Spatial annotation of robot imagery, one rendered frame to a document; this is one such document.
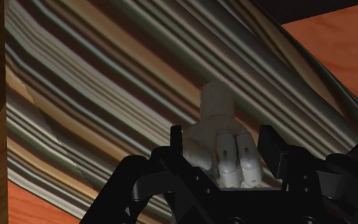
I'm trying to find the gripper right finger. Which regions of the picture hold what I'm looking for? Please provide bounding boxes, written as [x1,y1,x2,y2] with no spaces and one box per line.
[256,124,358,224]

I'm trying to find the brown grey striped bed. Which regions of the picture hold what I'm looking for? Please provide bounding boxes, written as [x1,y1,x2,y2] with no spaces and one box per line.
[4,0,358,224]

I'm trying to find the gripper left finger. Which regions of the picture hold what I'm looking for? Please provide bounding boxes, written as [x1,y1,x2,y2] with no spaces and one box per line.
[79,125,221,224]

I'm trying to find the white toy figure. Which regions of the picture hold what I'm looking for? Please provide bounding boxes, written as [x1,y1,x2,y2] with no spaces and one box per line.
[181,81,265,189]

